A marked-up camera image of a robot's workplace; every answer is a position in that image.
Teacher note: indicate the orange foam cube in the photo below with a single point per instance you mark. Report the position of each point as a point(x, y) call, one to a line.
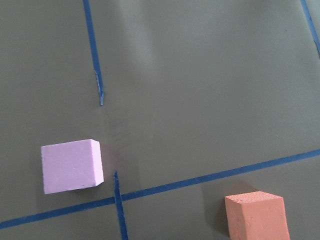
point(256, 216)

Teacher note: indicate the brown paper table cover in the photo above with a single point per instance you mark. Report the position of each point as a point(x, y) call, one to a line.
point(203, 99)

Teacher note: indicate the pink foam cube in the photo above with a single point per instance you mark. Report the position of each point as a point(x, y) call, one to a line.
point(71, 166)

